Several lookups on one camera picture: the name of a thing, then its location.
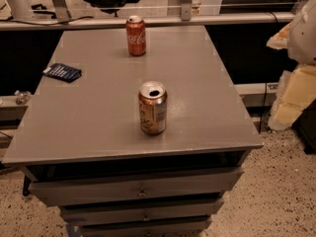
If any grey drawer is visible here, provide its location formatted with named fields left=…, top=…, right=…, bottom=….
left=29, top=167, right=243, bottom=206
left=80, top=216, right=210, bottom=237
left=61, top=197, right=223, bottom=226

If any grey drawer cabinet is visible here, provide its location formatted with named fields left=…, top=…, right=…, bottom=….
left=1, top=25, right=265, bottom=237

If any grey metal rail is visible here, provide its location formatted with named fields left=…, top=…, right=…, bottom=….
left=0, top=12, right=294, bottom=31

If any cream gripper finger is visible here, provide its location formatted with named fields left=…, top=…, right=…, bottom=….
left=267, top=23, right=292, bottom=49
left=268, top=64, right=316, bottom=130

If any small glass jar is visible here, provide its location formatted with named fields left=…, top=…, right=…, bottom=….
left=14, top=90, right=32, bottom=105

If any blue chip bag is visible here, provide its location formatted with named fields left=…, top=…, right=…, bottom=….
left=42, top=63, right=82, bottom=83

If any bottom grey drawer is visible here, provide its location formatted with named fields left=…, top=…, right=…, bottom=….
left=80, top=216, right=210, bottom=237

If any middle grey drawer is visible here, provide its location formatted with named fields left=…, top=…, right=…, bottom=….
left=61, top=197, right=223, bottom=226

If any black cable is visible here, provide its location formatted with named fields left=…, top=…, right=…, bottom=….
left=0, top=15, right=95, bottom=27

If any top grey drawer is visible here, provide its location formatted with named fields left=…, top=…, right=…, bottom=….
left=29, top=167, right=243, bottom=206

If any red coke can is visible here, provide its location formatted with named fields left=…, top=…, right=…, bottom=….
left=125, top=16, right=146, bottom=56

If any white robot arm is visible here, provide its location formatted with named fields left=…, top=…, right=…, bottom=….
left=267, top=0, right=316, bottom=130

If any orange soda can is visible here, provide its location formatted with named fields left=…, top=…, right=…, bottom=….
left=138, top=81, right=167, bottom=135

